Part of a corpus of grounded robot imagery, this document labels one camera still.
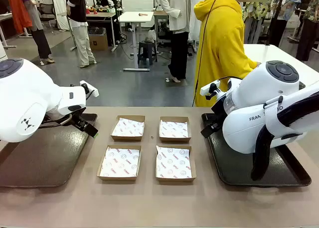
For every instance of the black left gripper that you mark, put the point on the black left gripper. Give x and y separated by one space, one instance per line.
80 120

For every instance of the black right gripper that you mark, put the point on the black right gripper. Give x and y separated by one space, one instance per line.
218 115

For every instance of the kraft paper food box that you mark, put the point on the kraft paper food box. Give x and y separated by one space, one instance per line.
117 138
117 178
174 180
174 139

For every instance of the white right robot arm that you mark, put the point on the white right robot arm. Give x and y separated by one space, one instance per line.
249 88

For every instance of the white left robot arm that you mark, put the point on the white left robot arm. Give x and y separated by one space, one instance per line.
25 95

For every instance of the person's right forearm yellow sleeve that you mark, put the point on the person's right forearm yellow sleeve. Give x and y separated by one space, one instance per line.
249 64

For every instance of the brown plastic serving tray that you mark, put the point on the brown plastic serving tray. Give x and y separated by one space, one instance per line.
49 158

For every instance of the black plastic serving tray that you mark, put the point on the black plastic serving tray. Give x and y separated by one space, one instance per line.
281 168

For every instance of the person in yellow hoodie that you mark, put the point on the person in yellow hoodie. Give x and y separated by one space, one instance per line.
221 51

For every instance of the brown cardboard box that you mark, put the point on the brown cardboard box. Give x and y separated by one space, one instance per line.
98 42

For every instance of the dark plastic stool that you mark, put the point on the dark plastic stool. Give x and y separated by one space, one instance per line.
147 51

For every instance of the person in dark trousers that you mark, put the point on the person in dark trousers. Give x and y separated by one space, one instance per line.
42 41

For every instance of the large white table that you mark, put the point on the large white table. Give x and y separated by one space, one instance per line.
274 53

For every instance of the white plastic bag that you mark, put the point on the white plastic bag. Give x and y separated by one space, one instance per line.
150 36

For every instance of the background work table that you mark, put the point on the background work table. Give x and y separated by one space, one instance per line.
99 15

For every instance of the white cylindrical air purifier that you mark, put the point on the white cylindrical air purifier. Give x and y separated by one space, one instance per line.
2 51

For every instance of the white height-adjustable desk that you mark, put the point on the white height-adjustable desk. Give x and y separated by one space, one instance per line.
135 17

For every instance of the person in white blazer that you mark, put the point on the person in white blazer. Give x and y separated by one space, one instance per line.
174 11

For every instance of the person in yellow floral shirt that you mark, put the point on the person in yellow floral shirt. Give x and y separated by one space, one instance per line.
256 8

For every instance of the black stand pole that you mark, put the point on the black stand pole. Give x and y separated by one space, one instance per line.
276 16

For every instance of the person in black trousers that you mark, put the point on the person in black trousers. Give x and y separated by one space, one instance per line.
307 38

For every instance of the orange hanging garment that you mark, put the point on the orange hanging garment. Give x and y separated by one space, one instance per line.
17 8

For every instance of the person in blue printed shirt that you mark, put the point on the person in blue printed shirt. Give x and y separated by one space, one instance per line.
290 3

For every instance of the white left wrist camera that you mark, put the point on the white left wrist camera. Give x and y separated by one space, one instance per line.
94 92

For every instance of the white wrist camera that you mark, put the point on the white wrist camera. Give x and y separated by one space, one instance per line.
94 92
208 88

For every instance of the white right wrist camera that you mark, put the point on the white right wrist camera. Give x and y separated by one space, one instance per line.
208 88

